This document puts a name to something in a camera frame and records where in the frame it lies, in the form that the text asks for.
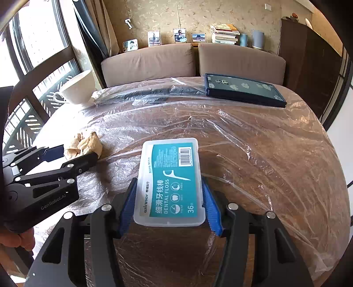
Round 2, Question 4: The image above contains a stack of books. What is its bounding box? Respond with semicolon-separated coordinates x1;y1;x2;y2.
210;23;240;45

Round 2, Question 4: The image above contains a person's left hand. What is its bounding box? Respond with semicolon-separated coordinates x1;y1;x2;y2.
0;225;36;251

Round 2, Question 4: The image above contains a dark brown window frame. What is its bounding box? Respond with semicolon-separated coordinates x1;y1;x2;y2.
0;0;93;155

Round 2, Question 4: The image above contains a dark blue flat box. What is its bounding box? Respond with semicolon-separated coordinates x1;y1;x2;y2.
205;73;287;108

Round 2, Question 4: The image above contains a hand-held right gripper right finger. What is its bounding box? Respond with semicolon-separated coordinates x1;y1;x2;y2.
201;177;315;287

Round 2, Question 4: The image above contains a grey-blue cylinder speaker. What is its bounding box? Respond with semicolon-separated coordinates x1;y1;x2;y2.
252;30;265;50

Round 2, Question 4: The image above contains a dark blue curtain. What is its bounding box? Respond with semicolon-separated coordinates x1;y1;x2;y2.
73;0;109;60

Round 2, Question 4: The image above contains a white patterned balcony railing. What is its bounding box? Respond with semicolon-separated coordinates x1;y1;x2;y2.
3;59;83;155

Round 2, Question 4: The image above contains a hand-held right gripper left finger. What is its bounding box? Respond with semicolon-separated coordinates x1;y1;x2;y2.
25;178;138;287

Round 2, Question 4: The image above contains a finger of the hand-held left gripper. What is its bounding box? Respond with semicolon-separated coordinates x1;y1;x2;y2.
3;145;66;174
12;153;99;194

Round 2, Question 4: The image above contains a dark wooden cabinet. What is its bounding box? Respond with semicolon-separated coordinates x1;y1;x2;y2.
279;18;345;119

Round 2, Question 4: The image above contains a brown sofa cushion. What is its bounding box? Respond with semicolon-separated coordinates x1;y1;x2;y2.
101;43;197;88
198;43;286;86

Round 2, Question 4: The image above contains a brown paper napkin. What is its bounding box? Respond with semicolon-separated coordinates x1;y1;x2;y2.
64;132;103;160

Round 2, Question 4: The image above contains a teal label dental floss box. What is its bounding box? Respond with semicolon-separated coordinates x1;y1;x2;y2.
133;137;207;227

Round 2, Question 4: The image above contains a white cup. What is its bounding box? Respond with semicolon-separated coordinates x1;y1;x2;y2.
53;70;96;105

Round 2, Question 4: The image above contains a beige curtain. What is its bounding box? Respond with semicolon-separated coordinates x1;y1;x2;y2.
92;0;122;57

